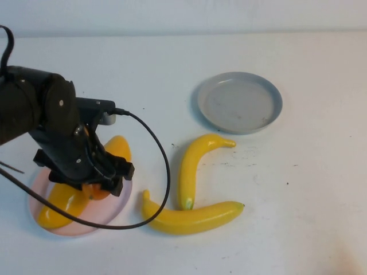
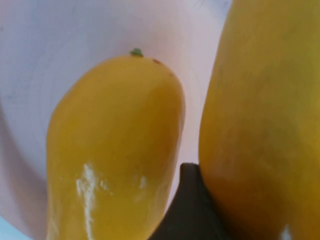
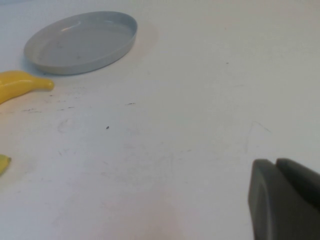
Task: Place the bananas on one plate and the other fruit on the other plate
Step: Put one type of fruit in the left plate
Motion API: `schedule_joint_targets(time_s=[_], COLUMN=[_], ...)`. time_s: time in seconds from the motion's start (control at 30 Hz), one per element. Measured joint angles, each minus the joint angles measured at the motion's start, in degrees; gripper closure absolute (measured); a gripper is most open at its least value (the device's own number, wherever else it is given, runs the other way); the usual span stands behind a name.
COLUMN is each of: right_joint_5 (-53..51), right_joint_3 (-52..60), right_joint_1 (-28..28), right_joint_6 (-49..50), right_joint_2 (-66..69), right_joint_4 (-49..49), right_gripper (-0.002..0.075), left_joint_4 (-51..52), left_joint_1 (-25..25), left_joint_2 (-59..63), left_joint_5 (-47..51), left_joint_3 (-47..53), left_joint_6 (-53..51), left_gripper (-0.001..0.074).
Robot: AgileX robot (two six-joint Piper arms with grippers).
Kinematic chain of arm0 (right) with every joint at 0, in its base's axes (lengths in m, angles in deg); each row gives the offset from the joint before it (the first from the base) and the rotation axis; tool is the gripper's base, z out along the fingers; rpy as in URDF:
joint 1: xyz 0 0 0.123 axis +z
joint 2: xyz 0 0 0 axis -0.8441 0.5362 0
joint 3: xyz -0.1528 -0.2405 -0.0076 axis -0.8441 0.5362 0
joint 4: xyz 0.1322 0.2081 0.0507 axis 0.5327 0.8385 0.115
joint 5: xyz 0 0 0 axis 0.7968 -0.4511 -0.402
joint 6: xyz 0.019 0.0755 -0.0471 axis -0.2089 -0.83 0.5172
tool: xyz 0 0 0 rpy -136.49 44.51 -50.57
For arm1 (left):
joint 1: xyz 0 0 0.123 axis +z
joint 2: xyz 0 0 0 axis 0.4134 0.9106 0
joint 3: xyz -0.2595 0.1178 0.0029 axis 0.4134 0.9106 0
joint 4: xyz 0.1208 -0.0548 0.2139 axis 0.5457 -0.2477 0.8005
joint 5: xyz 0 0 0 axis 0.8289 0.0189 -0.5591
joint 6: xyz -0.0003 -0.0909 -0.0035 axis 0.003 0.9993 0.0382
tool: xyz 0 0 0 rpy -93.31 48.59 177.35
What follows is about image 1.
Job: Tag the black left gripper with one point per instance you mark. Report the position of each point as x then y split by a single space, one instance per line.
68 154

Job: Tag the large mango with orange blush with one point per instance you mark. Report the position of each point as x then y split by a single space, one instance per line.
119 147

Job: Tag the small yellow mango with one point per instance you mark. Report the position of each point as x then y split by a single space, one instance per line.
60 209

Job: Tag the slim banana with green end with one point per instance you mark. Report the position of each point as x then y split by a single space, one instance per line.
189 169

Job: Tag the thick banana with dark tip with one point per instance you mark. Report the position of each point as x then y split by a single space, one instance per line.
186 222

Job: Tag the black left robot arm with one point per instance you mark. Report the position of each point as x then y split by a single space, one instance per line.
25 106

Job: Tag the pink round plate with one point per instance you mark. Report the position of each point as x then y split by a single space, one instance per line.
120 206

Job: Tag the grey round plate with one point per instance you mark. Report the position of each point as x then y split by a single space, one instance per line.
238 106

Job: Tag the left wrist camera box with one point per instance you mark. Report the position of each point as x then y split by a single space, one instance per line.
97 110

